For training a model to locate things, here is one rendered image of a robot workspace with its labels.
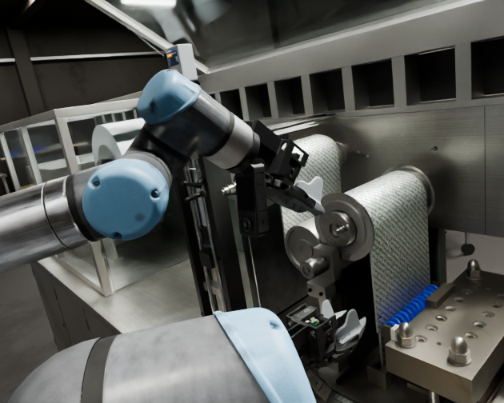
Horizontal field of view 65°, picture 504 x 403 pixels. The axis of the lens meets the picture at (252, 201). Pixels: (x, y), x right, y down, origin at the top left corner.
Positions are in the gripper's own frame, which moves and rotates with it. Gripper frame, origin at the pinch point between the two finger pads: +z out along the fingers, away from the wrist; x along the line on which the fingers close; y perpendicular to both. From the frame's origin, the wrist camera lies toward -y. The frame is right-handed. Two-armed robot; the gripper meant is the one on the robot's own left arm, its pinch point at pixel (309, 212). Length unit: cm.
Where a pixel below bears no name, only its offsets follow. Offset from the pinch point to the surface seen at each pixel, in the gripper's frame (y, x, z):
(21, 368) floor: -123, 251, 58
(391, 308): -9.2, -4.2, 30.7
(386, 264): -1.5, -4.3, 23.1
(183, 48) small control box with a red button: 39, 54, -13
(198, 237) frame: -9.0, 39.8, 7.0
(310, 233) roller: -0.2, 11.3, 15.4
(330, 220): 2.3, 3.1, 10.4
